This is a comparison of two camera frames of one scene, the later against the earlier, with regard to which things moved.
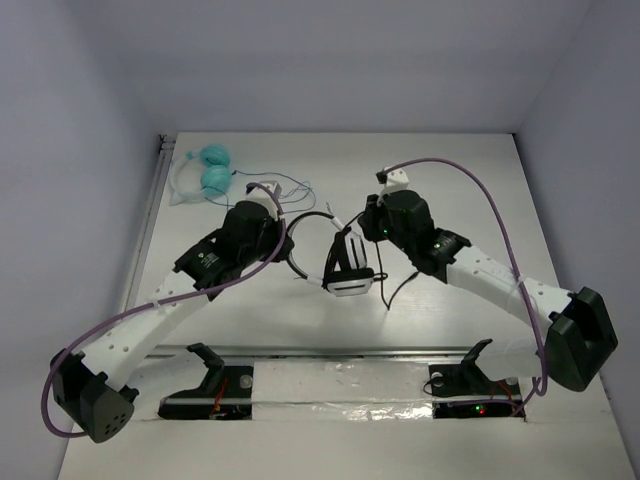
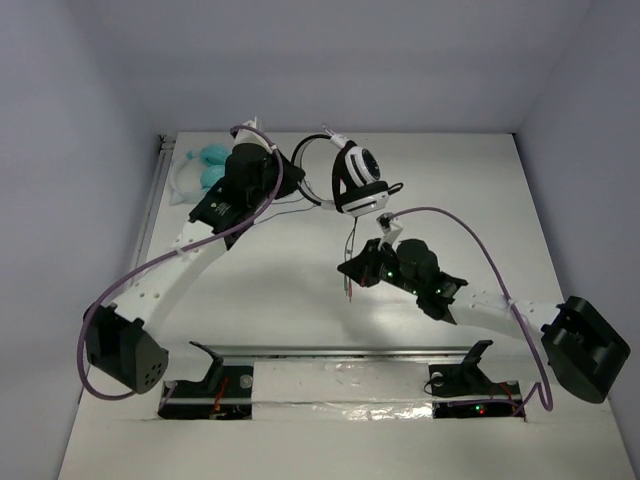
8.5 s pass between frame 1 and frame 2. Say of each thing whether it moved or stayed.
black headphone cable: moved
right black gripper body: moved
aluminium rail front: stayed
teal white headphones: stayed
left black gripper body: moved
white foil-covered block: stayed
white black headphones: moved
